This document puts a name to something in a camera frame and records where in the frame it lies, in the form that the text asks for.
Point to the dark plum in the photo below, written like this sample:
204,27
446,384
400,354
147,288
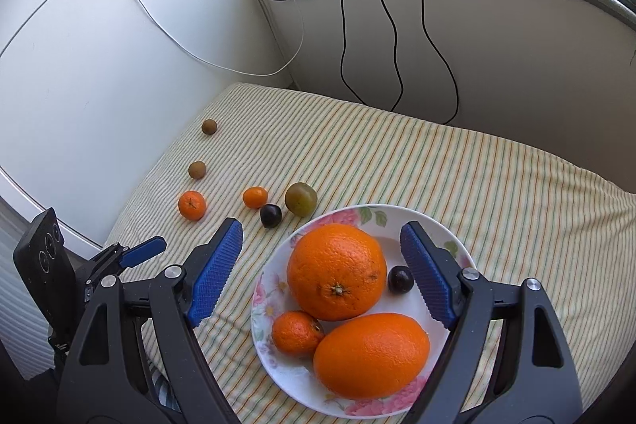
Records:
400,280
270,215

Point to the large round orange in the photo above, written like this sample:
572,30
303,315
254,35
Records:
337,272

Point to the small orange kumquat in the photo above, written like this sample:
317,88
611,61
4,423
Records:
255,197

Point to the green brown tomato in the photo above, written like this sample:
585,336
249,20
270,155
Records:
301,200

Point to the striped cloth mat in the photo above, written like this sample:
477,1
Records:
520,212

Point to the brown kiwi fruit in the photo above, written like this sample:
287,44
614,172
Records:
209,127

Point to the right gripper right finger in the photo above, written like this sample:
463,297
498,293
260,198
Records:
533,379

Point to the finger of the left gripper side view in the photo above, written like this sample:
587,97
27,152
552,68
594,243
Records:
142,252

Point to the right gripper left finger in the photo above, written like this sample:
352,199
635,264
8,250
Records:
107,378

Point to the tangerine on plate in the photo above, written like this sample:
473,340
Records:
296,333

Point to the small tangerine with stem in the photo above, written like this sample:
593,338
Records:
192,205

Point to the oval orange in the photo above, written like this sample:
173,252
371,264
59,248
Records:
373,356

